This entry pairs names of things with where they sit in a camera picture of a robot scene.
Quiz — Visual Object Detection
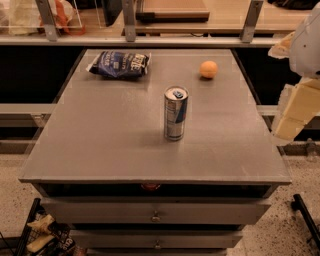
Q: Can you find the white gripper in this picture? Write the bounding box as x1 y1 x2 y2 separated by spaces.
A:
268 3 320 141

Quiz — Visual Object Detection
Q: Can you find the orange fruit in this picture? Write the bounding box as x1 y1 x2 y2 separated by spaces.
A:
199 61 218 79

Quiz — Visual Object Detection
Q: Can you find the silver blue redbull can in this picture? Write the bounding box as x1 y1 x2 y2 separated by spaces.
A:
164 86 189 141

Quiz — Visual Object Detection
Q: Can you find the dark tray on shelf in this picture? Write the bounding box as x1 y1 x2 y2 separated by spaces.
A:
135 0 210 23

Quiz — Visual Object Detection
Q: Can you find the snack bag in basket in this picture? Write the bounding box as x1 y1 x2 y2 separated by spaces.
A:
27 214 76 256

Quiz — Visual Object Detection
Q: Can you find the clear acrylic box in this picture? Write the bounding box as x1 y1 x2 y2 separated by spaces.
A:
0 0 85 36

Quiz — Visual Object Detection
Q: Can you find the blue chip bag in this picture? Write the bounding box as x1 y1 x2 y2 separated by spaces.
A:
86 51 151 79

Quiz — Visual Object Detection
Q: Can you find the metal shelf rail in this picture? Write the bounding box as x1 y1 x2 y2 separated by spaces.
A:
0 35 280 48

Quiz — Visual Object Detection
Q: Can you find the lower grey drawer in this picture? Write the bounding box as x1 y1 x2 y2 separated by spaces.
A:
71 230 242 249

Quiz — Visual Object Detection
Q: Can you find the grey drawer cabinet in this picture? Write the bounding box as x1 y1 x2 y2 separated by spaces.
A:
20 49 291 256

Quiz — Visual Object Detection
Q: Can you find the upper grey drawer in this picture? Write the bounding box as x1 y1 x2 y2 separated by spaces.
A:
42 198 270 225

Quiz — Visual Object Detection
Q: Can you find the black wire basket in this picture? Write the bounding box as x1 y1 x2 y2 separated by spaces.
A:
13 197 81 256

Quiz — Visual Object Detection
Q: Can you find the black stand leg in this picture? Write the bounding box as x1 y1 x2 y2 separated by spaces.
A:
291 194 320 250

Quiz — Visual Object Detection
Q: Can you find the grey drawer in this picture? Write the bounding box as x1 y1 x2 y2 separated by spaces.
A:
42 198 270 225
71 230 242 249

